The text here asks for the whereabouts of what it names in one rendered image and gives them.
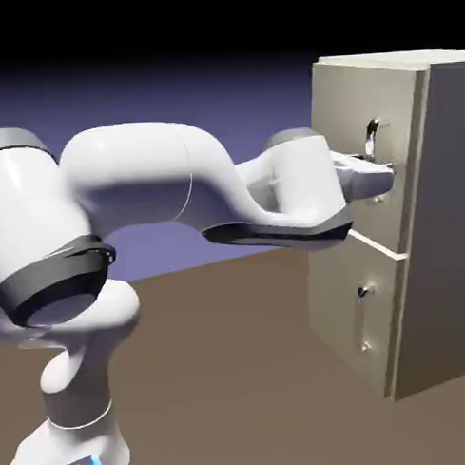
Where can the beige cabinet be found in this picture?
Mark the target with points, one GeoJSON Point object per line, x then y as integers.
{"type": "Point", "coordinates": [437, 223]}

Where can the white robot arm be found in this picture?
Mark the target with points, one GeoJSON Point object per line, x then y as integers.
{"type": "Point", "coordinates": [146, 175]}

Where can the large beige cabinet door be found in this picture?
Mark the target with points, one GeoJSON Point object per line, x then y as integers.
{"type": "Point", "coordinates": [348, 105]}

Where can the small beige cabinet door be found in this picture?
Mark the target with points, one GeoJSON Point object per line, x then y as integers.
{"type": "Point", "coordinates": [342, 311]}

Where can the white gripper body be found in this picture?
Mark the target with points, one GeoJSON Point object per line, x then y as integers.
{"type": "Point", "coordinates": [367, 179]}

